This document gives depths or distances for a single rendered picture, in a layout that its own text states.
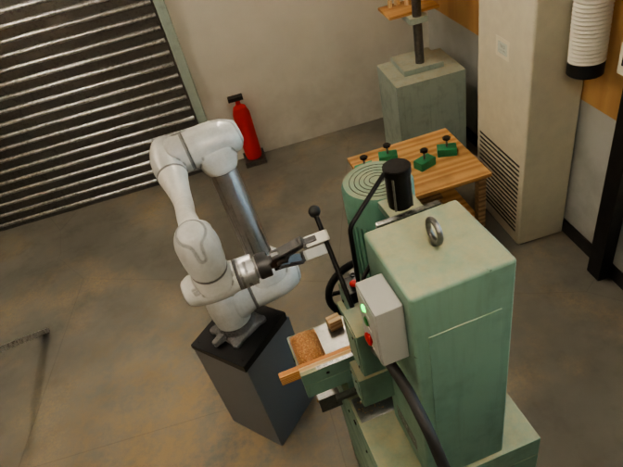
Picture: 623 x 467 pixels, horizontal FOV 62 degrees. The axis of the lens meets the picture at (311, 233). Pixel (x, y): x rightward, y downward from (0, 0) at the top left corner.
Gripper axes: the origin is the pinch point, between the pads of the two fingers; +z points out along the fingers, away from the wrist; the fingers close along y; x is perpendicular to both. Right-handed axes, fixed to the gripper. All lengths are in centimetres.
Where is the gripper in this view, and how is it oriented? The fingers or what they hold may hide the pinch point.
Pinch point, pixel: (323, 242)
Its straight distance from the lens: 147.6
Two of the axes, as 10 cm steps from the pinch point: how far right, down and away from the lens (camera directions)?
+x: -3.6, -8.9, 2.8
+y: 0.0, -3.0, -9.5
